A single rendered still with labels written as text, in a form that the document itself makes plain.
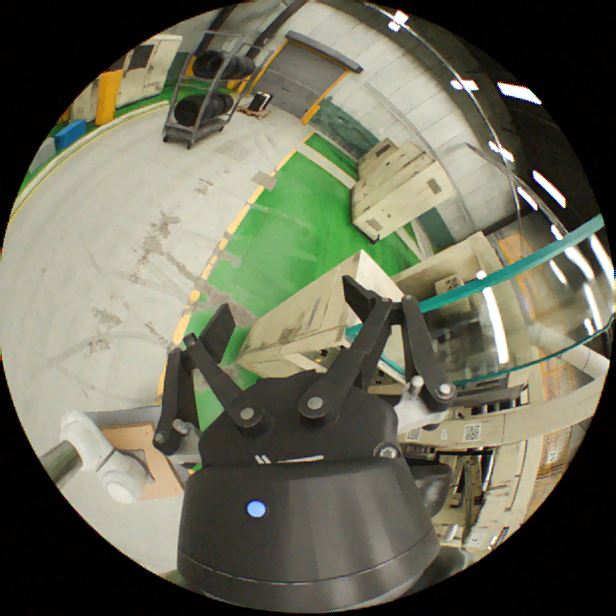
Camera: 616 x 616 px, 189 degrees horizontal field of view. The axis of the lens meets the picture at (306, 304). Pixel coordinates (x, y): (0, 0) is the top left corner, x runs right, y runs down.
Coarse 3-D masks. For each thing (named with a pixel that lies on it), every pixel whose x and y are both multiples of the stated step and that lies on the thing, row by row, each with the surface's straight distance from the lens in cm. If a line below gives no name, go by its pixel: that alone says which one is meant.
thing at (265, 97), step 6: (258, 96) 598; (264, 96) 602; (270, 96) 674; (252, 102) 607; (258, 102) 600; (264, 102) 650; (240, 108) 612; (246, 108) 619; (252, 108) 605; (258, 108) 610; (264, 108) 687; (252, 114) 628; (258, 114) 600; (264, 114) 624
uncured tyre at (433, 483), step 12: (420, 468) 90; (432, 468) 93; (444, 468) 99; (420, 480) 87; (432, 480) 90; (444, 480) 96; (420, 492) 88; (432, 492) 92; (444, 492) 100; (432, 504) 96; (432, 516) 103
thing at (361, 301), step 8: (344, 280) 20; (352, 280) 19; (344, 288) 20; (352, 288) 17; (360, 288) 16; (344, 296) 21; (352, 296) 18; (360, 296) 16; (368, 296) 15; (352, 304) 19; (360, 304) 16; (368, 304) 15; (360, 312) 17; (368, 312) 15; (360, 320) 17
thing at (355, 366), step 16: (384, 304) 14; (368, 320) 12; (384, 320) 12; (368, 336) 11; (384, 336) 13; (352, 352) 9; (368, 352) 10; (336, 368) 8; (352, 368) 8; (368, 368) 10; (320, 384) 7; (336, 384) 8; (352, 384) 8; (368, 384) 11; (304, 400) 7; (320, 400) 7; (336, 400) 7; (304, 416) 7; (320, 416) 7
